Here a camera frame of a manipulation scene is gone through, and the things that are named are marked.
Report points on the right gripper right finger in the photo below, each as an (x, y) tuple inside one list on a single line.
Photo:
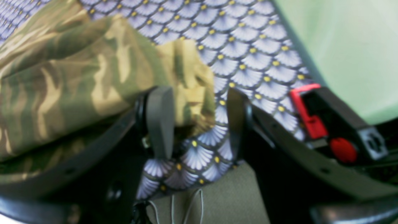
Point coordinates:
[(298, 185)]

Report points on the white plastic bin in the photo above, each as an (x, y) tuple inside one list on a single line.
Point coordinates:
[(354, 45)]

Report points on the camouflage T-shirt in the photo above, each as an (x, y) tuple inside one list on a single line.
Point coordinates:
[(65, 77)]

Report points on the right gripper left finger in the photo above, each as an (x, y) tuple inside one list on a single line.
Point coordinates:
[(98, 185)]

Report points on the purple fan-pattern table cloth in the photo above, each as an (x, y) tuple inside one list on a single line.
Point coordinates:
[(245, 45)]

